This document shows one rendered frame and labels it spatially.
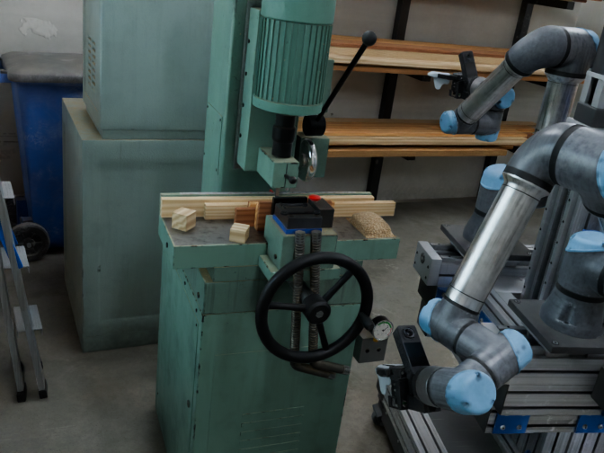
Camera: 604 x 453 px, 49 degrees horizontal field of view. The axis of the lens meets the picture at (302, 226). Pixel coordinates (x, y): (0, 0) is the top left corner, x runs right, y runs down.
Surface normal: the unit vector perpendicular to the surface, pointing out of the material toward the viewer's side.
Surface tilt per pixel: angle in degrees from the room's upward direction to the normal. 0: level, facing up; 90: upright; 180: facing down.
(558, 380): 90
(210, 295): 90
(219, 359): 90
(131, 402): 0
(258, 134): 90
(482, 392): 60
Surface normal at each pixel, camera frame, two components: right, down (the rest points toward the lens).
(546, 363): 0.16, 0.39
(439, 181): 0.40, 0.39
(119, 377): 0.12, -0.92
